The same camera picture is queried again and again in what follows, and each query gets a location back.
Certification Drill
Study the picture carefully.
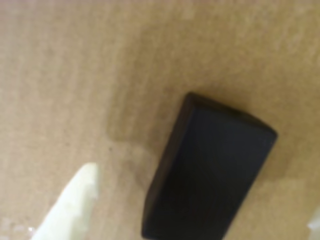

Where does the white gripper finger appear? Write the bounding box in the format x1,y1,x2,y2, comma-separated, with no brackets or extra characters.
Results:
306,216,320,240
31,162,100,240

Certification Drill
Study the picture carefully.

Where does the black rectangular block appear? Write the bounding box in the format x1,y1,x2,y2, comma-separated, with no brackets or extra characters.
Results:
141,91,278,240

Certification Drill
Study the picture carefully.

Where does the brown cardboard sheet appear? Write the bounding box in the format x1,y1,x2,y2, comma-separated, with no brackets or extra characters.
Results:
0,0,320,240

